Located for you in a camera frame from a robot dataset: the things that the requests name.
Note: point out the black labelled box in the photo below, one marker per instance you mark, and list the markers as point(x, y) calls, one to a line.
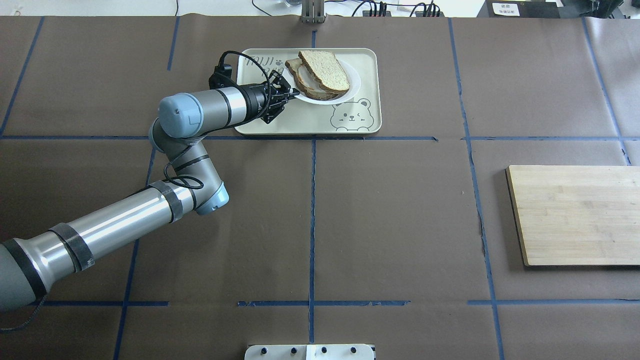
point(518, 9)

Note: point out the metal camera post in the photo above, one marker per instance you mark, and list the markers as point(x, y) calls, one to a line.
point(313, 11)

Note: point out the cream bear serving tray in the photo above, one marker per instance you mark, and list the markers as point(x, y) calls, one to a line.
point(361, 115)

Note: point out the white round plate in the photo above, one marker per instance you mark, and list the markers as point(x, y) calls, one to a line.
point(355, 85)

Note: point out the bamboo cutting board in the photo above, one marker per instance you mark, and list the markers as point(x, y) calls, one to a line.
point(576, 215)

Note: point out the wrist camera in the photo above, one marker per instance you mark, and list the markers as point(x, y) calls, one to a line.
point(222, 77)

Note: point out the black power strip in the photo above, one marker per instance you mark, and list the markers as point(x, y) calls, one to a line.
point(380, 9)

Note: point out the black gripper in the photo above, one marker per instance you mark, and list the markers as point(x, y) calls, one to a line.
point(256, 101)

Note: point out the bread slice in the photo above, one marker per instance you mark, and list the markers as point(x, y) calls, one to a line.
point(305, 82)
point(326, 69)

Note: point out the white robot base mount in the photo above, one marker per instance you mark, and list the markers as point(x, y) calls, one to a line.
point(347, 351)

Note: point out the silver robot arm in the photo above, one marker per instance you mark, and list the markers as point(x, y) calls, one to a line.
point(30, 267)

